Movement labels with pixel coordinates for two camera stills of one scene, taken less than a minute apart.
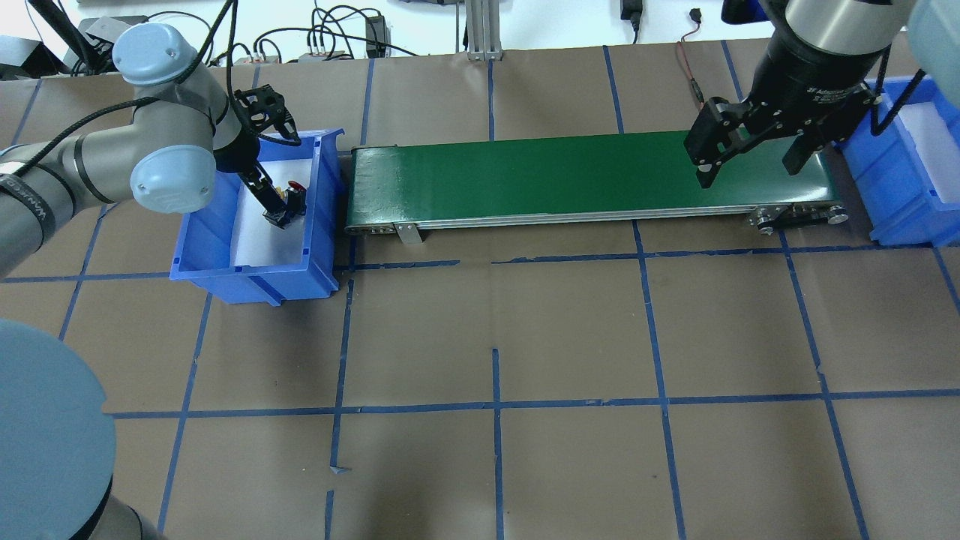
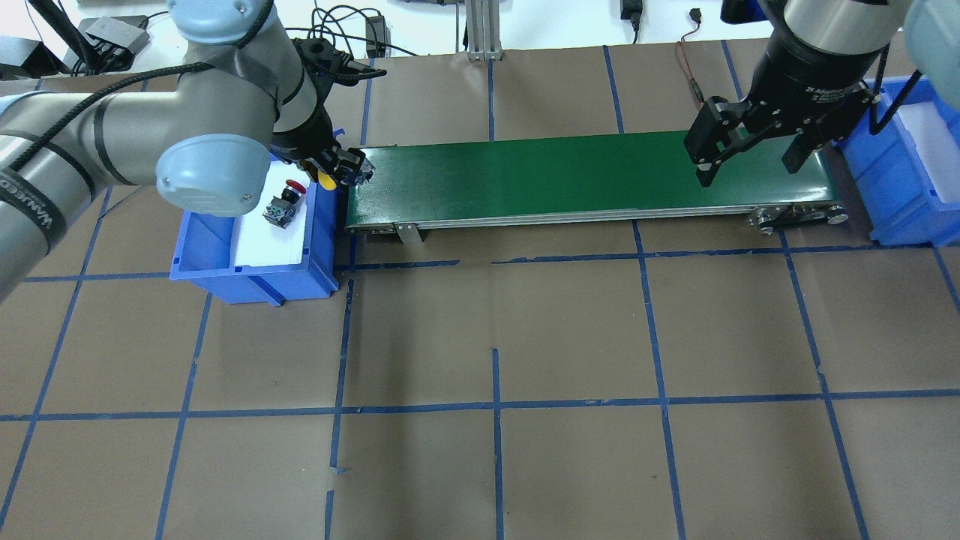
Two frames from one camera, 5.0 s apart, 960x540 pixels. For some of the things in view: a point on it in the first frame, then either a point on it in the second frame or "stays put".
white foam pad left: (259, 241) stays put
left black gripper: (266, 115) → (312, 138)
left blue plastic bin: (203, 253) stays put
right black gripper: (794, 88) stays put
